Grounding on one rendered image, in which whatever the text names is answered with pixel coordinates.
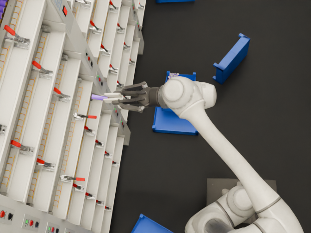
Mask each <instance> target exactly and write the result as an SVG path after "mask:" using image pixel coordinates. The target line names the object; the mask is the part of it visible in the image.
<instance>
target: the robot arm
mask: <svg viewBox="0 0 311 233"><path fill-rule="evenodd" d="M138 89H142V90H141V91H133V90H138ZM104 95H105V96H106V97H108V98H104V99H103V101H104V102H105V103H112V104H113V105H119V106H120V107H121V108H122V109H124V110H132V111H138V112H140V113H141V114H143V111H144V109H145V108H148V107H162V108H163V109H167V108H170V109H171V110H172V111H173V112H174V113H175V114H176V115H177V116H178V117H179V118H182V119H186V120H188V121H189V122H190V123H191V124H192V125H193V126H194V127H195V128H196V129H197V131H198V132H199V133H200V134H201V135H202V136H203V138H204V139H205V140H206V141H207V142H208V143H209V145H210V146H211V147H212V148H213V149H214V150H215V152H216V153H217V154H218V155H219V156H220V157H221V158H222V160H223V161H224V162H225V163H226V164H227V165H228V167H229V168H230V169H231V170H232V171H233V172H234V173H235V175H236V176H237V177H238V179H239V180H240V182H237V183H236V186H235V187H233V188H232V189H231V190H228V189H222V195H223V196H222V197H220V198H219V199H218V200H216V201H215V202H213V203H212V204H210V205H208V206H206V207H205V208H203V209H202V210H200V211H199V212H198V213H196V214H195V215H194V216H193V217H191V218H190V220H189V221H188V222H187V224H186V226H185V233H304V231H303V229H302V227H301V225H300V223H299V221H298V219H297V218H296V216H295V214H294V213H293V212H292V210H291V209H290V207H289V206H288V205H287V204H286V203H285V202H284V201H283V200H282V198H281V197H280V196H279V195H278V194H277V193H276V192H275V191H274V190H273V189H272V188H271V187H270V186H269V185H268V184H267V183H266V182H265V181H264V180H263V179H262V178H261V177H260V176H259V175H258V173H257V172H256V171H255V170H254V169H253V168H252V167H251V165H250V164H249V163H248V162H247V161H246V159H245V158H244V157H243V156H242V155H241V154H240V153H239V152H238V151H237V150H236V149H235V148H234V147H233V146H232V144H231V143H230V142H229V141H228V140H227V139H226V138H225V137H224V136H223V135H222V134H221V133H220V131H219V130H218V129H217V128H216V127H215V126H214V124H213V123H212V122H211V120H210V119H209V117H208V116H207V114H206V112H205V110H204V109H207V108H211V107H213V106H214V105H215V103H216V100H217V93H216V89H215V86H214V85H211V84H208V83H205V82H198V81H192V80H190V79H188V78H186V77H181V76H177V77H173V78H171V79H170V80H169V81H167V82H166V83H165V84H164V85H162V86H161V87H152V88H150V87H148V85H147V83H146V82H145V81H144V82H142V83H140V84H134V85H129V86H123V87H122V90H121V91H114V92H113V93H104ZM123 96H134V97H137V98H132V99H122V100H120V99H119V98H122V97H123ZM130 104H141V105H142V106H139V107H137V106H132V105H130ZM255 212H256V213H257V215H258V217H259V218H258V219H257V220H256V218H255ZM240 223H248V224H250V225H249V226H247V227H242V228H240V229H236V230H235V229H234V227H235V226H237V225H239V224H240Z"/></svg>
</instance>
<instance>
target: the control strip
mask: <svg viewBox="0 0 311 233"><path fill-rule="evenodd" d="M51 1H52V3H53V5H54V7H55V8H56V10H57V12H58V14H59V16H60V18H61V19H62V21H63V23H64V24H66V29H67V30H68V32H69V34H70V33H71V30H72V25H73V21H74V17H73V15H72V13H71V11H70V9H69V7H68V5H67V3H66V0H51Z"/></svg>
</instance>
